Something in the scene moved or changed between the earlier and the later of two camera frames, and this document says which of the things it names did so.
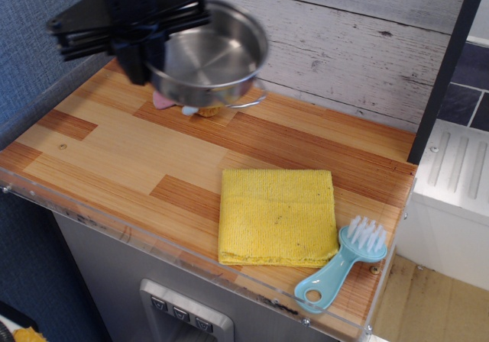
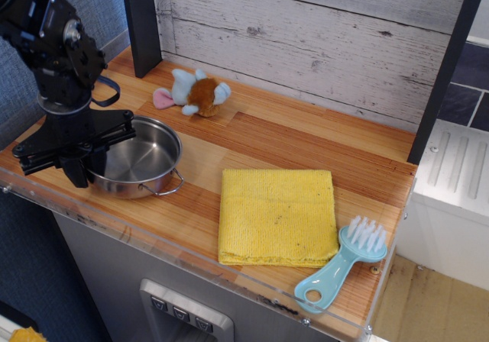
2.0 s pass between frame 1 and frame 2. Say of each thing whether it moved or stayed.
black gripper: moved
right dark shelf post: stayed
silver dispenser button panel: stayed
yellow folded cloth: stayed
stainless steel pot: moved
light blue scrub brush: stayed
